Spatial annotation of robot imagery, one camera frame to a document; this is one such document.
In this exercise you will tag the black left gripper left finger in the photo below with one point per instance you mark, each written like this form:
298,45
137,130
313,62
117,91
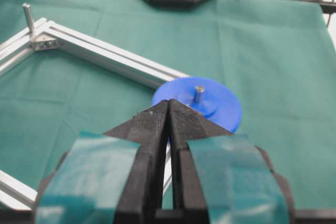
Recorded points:
116,177

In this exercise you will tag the steel shaft near corner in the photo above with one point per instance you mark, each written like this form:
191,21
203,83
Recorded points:
199,94

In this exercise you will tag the steel shaft corner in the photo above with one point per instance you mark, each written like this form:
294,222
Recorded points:
30,20
199,94

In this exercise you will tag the steel shaft far corner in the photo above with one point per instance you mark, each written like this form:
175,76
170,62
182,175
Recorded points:
30,20

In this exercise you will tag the aluminium extrusion square frame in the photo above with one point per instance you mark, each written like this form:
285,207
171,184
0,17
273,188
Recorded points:
86,51

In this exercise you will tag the blue plastic gear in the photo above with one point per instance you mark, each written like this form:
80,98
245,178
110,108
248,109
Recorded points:
219,114

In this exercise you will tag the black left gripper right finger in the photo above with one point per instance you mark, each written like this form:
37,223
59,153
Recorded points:
221,177

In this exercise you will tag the green table cloth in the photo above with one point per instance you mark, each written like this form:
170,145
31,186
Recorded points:
276,56

